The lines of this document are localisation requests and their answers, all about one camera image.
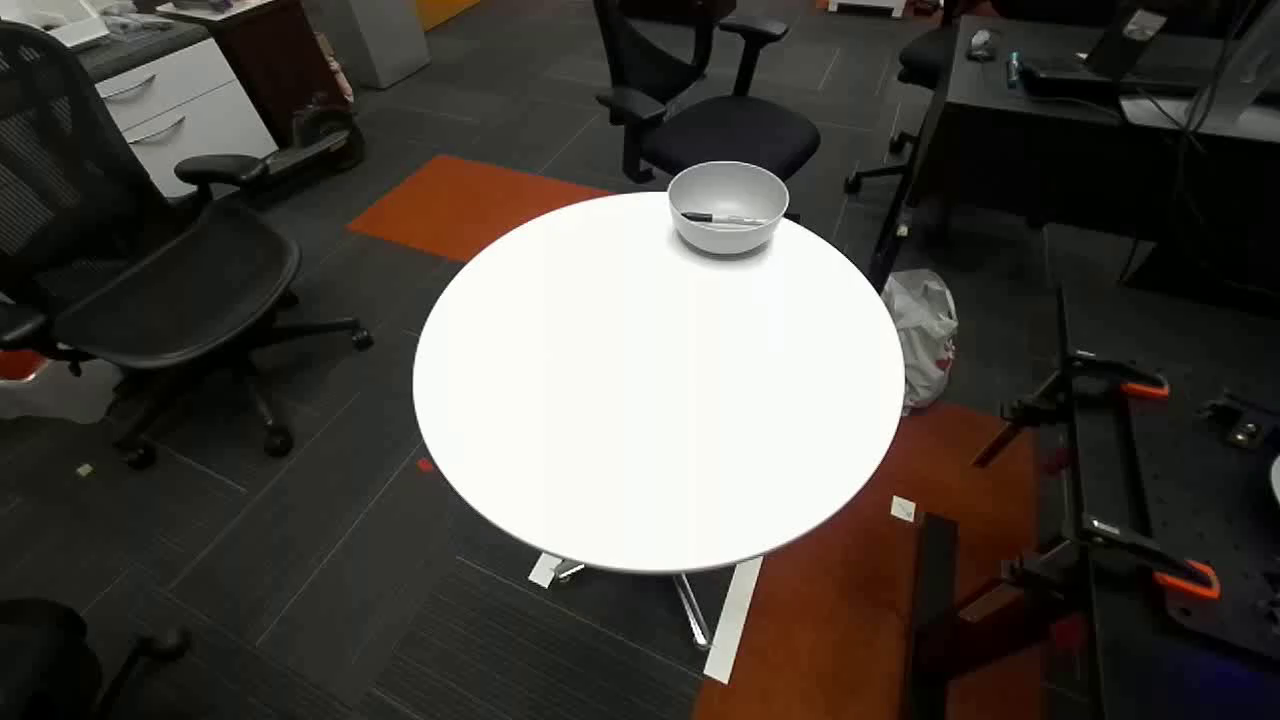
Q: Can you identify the grey bowl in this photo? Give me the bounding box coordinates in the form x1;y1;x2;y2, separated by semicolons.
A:
662;157;790;261

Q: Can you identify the black cushioned office chair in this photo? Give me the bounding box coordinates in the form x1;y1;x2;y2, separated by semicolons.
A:
591;0;825;189

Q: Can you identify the white table base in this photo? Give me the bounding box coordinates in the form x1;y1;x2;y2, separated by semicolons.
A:
523;547;768;687

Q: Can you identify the white plastic bag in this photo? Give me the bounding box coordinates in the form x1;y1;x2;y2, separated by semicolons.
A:
879;266;965;416

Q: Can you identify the grey cabinet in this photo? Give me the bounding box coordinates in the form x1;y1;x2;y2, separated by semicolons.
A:
305;0;430;93

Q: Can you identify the black desk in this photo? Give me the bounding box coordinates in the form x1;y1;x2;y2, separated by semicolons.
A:
862;14;1280;294

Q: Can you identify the dark brown cabinet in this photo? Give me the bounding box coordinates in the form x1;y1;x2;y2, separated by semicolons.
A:
156;0;361;145

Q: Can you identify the black mesh office chair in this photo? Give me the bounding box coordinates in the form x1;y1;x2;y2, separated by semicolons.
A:
0;15;374;472

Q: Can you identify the white drawer cabinet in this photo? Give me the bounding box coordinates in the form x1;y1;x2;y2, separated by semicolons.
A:
76;34;280;206

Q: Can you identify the black robot mounting stand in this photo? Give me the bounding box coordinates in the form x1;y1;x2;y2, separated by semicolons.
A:
903;283;1280;720

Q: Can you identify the black laptop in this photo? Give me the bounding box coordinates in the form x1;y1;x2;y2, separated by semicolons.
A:
1015;9;1205;99

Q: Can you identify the small black device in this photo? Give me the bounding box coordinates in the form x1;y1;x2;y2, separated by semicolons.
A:
1205;393;1280;457

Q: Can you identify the orange-handled black clamp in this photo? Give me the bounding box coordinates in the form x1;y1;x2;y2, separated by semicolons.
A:
970;348;1174;472
1003;516;1225;608

